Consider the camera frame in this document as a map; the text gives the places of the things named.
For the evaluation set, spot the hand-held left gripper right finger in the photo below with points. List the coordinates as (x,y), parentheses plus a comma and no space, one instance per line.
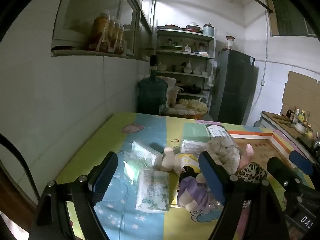
(212,180)

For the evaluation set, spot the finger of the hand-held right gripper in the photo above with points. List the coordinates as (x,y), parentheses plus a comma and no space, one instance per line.
(280,171)
(301,161)

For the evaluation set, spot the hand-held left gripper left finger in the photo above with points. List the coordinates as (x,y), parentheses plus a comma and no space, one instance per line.
(105,180)

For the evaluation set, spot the purple dress plush doll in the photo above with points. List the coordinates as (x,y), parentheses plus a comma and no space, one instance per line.
(192,190)

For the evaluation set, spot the orange rimmed cardboard box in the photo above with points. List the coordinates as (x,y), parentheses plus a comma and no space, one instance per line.
(262,150)

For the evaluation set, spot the yellow white printed pack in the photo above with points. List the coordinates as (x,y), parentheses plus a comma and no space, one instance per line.
(188,158)

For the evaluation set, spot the grey fluffy plush toy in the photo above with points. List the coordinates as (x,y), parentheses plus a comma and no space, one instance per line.
(225,150)

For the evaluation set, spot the green leaf print tissue pack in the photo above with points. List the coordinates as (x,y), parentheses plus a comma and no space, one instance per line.
(152,190)

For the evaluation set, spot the leopard print plush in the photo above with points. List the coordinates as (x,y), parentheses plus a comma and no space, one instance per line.
(252,171)

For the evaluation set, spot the white bowl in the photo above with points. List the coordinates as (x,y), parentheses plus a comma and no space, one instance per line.
(300,128)

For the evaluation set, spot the pink plush toy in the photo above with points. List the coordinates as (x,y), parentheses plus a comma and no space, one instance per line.
(250,152)

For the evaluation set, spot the group of seasoning bottles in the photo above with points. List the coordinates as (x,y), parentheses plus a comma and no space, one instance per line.
(300,116)

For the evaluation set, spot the kitchen counter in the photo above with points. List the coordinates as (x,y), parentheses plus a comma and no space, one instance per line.
(277,122)

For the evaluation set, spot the pale green tissue pack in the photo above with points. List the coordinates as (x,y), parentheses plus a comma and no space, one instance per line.
(146,153)

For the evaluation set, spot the floral print tissue pack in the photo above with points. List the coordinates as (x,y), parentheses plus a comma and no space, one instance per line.
(217,131)

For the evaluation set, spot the pale green tissue box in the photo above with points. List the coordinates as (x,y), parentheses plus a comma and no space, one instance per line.
(195,131)

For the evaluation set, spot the grey gas cylinder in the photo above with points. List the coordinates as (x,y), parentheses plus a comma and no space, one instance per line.
(257,123)

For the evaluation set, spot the orange plastic container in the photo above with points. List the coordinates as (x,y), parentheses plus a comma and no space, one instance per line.
(193,116)

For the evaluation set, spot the pale dried flatbread stack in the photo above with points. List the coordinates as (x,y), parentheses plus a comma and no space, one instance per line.
(192,105)

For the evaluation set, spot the pale wrapped bundle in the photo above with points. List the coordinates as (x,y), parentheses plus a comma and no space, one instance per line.
(180,107)

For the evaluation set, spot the clear plastic container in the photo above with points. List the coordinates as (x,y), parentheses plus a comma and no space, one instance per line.
(174,96)

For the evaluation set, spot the black frying pan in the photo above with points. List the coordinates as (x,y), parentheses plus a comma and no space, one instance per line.
(191,89)

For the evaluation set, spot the dark grey fridge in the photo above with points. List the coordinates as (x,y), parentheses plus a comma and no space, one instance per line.
(232,85)

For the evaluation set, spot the dark green water jug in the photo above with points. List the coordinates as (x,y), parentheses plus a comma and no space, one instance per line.
(152,92)

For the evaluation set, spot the white carton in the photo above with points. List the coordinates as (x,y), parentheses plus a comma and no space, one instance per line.
(170,85)

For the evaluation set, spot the group of white bowls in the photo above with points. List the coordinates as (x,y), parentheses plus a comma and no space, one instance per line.
(187,68)

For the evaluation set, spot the black water pump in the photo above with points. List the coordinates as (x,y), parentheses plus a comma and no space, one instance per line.
(153,65)

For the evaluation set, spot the white metal shelf rack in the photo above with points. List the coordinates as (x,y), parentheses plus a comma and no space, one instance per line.
(185,55)

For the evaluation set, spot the group of glass jars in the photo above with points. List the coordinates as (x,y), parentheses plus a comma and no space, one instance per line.
(185,47)

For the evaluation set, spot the glass jar with red lid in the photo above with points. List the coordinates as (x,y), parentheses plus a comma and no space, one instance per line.
(230,43)

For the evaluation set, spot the high window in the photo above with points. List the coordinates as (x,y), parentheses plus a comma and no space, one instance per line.
(290,15)

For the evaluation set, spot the pale teal enamel pot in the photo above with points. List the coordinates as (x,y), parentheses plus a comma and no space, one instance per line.
(208,30)

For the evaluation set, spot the red pot with glass lid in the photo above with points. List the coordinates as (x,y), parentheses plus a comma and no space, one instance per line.
(193,27)

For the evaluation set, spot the red plate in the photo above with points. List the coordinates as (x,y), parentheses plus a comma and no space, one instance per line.
(172,26)

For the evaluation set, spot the glass window cabinet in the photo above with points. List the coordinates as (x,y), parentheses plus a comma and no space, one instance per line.
(100,0)

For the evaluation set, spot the cardboard wall sheets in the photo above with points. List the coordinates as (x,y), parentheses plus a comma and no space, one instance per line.
(300,90)

